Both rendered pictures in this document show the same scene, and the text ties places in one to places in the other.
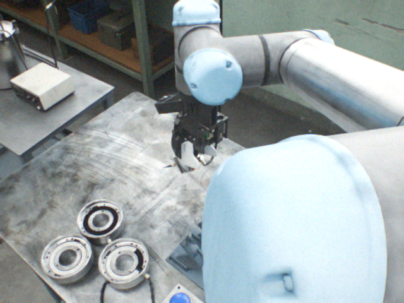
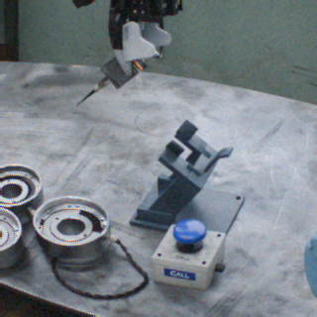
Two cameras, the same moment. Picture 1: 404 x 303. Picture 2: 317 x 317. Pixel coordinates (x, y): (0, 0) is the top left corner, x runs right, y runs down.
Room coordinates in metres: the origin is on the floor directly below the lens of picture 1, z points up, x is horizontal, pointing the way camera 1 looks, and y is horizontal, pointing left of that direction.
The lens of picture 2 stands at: (-0.45, 0.29, 1.47)
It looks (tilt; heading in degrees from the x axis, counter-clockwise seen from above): 34 degrees down; 343
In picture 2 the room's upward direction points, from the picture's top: 2 degrees counter-clockwise
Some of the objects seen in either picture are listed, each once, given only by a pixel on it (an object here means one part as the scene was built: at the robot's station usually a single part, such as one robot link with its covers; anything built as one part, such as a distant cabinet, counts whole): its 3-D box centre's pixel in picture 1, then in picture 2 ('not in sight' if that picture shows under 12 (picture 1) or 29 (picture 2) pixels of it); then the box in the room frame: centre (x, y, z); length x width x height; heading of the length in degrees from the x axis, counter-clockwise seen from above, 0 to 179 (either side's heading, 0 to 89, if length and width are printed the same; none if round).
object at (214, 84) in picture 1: (219, 65); not in sight; (0.46, -0.03, 1.25); 0.11 x 0.11 x 0.08; 11
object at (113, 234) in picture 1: (101, 222); (11, 195); (0.47, 0.23, 0.82); 0.10 x 0.10 x 0.04
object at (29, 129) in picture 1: (42, 147); not in sight; (1.19, 0.74, 0.34); 0.67 x 0.46 x 0.68; 56
